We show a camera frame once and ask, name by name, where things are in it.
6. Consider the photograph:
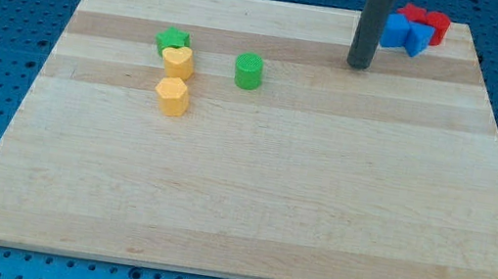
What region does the green cylinder block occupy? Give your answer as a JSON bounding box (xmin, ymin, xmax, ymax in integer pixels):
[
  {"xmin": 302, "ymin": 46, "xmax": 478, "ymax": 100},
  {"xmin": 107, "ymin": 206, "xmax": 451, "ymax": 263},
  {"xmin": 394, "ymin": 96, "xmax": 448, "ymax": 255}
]
[{"xmin": 234, "ymin": 52, "xmax": 264, "ymax": 90}]

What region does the yellow hexagon block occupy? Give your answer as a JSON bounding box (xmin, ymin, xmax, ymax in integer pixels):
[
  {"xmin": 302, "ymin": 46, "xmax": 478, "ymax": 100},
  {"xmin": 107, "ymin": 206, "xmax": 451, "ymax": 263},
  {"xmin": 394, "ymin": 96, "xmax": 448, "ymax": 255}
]
[{"xmin": 155, "ymin": 77, "xmax": 190, "ymax": 116}]

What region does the yellow heart block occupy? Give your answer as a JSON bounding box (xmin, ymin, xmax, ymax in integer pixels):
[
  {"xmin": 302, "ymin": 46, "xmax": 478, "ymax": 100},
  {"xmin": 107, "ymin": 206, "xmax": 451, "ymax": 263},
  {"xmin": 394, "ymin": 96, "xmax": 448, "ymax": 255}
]
[{"xmin": 161, "ymin": 47, "xmax": 195, "ymax": 80}]

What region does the green star block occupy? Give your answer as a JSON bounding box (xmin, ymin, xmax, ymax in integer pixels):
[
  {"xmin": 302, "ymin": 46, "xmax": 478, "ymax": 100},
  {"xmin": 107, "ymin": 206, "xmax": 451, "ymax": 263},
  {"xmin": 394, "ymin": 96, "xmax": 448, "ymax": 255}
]
[{"xmin": 156, "ymin": 26, "xmax": 191, "ymax": 56}]

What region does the blue cube block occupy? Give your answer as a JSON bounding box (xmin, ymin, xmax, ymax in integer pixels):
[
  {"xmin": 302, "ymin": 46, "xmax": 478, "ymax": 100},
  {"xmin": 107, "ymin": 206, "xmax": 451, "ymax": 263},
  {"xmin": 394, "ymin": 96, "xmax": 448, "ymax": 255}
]
[{"xmin": 379, "ymin": 13, "xmax": 410, "ymax": 48}]

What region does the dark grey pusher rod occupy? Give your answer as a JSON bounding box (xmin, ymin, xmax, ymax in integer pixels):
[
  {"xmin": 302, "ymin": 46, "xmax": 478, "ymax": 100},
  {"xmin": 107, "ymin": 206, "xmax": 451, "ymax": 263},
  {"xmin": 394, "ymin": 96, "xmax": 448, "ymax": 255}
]
[{"xmin": 347, "ymin": 0, "xmax": 395, "ymax": 70}]

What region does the blue angular block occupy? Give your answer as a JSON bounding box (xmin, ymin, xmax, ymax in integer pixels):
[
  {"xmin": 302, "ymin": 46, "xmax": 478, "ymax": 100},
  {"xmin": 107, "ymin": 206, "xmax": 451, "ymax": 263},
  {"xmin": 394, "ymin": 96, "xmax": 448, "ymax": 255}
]
[{"xmin": 403, "ymin": 22, "xmax": 434, "ymax": 57}]

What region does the red star block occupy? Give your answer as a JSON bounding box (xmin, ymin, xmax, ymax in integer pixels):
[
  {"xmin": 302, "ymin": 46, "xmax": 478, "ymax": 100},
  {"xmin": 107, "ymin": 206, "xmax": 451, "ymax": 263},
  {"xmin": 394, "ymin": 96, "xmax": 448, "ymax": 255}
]
[{"xmin": 395, "ymin": 2, "xmax": 428, "ymax": 24}]

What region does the red cylinder block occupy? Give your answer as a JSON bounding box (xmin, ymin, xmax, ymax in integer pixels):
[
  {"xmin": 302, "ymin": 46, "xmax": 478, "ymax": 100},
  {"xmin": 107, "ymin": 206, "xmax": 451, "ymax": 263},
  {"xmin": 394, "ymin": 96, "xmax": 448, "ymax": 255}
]
[{"xmin": 426, "ymin": 11, "xmax": 451, "ymax": 46}]

